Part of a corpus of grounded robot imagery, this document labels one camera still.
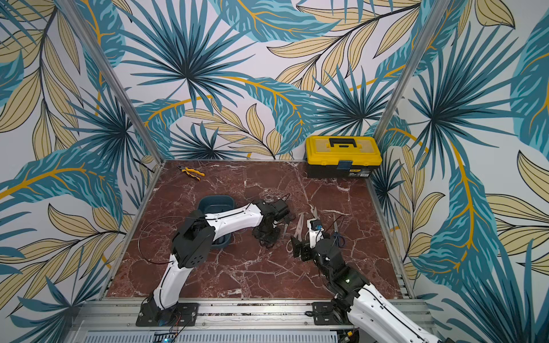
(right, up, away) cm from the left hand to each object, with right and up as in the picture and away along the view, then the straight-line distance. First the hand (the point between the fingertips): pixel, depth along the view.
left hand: (267, 242), depth 90 cm
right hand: (+14, +6, -10) cm, 18 cm away
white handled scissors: (+22, +11, +10) cm, 26 cm away
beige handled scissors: (+13, +3, +3) cm, 14 cm away
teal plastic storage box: (-25, +15, +9) cm, 31 cm away
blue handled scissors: (+30, +2, +3) cm, 30 cm away
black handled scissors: (+7, +5, +5) cm, 10 cm away
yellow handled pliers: (-44, +31, +23) cm, 58 cm away
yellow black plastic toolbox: (+35, +37, +11) cm, 53 cm away
